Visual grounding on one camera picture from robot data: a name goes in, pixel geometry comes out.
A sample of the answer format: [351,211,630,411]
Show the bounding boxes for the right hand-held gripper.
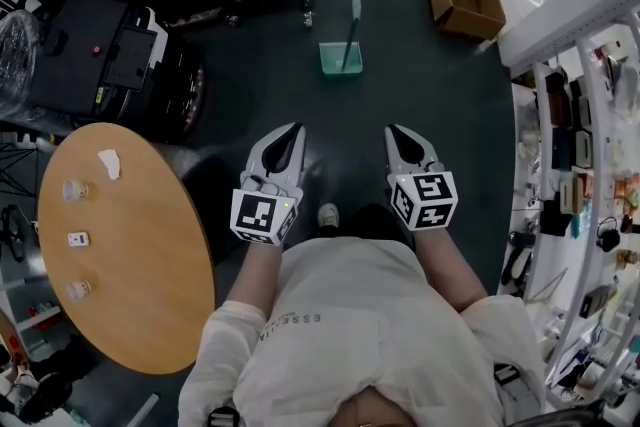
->
[384,124,459,232]

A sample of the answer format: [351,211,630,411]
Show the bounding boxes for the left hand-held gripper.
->
[229,122,307,247]

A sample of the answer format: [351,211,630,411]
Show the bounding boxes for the green long-handled dustpan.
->
[318,0,364,79]

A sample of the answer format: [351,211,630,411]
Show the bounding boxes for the person's left forearm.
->
[227,237,285,316]

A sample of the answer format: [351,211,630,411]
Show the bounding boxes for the person's right forearm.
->
[413,225,490,314]

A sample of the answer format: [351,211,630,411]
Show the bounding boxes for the person's black trousers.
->
[307,202,417,252]

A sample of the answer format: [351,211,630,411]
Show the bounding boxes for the person's white shoe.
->
[317,203,342,229]

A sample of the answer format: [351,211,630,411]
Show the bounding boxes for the dark blue box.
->
[551,128,577,172]

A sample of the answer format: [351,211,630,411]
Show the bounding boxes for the black bag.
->
[539,199,572,237]

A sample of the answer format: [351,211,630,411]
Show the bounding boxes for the brown box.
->
[544,71,572,129]

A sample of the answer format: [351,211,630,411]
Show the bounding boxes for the beige box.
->
[559,176,584,216]

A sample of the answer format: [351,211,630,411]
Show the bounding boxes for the crumpled white tissue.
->
[97,148,123,181]

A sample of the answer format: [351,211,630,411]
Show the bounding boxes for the person's white shirt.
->
[177,234,547,427]

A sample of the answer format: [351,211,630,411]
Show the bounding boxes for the round wooden table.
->
[37,122,217,376]

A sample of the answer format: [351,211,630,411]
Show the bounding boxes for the teal box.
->
[574,209,594,237]

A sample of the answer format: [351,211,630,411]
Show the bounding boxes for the small clear cup upper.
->
[62,178,91,204]

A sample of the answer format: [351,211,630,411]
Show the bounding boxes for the small clear cup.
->
[62,178,91,204]
[66,279,93,302]

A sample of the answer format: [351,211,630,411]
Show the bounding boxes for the black headphones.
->
[596,216,622,253]

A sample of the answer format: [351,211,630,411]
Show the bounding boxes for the white metal shelf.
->
[498,0,640,416]

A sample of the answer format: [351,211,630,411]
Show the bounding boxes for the black mobile machine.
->
[28,0,207,137]

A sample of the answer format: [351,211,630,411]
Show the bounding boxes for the small clear cup lower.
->
[66,279,93,302]

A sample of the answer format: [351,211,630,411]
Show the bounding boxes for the clear plastic wrapped object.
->
[0,9,42,117]

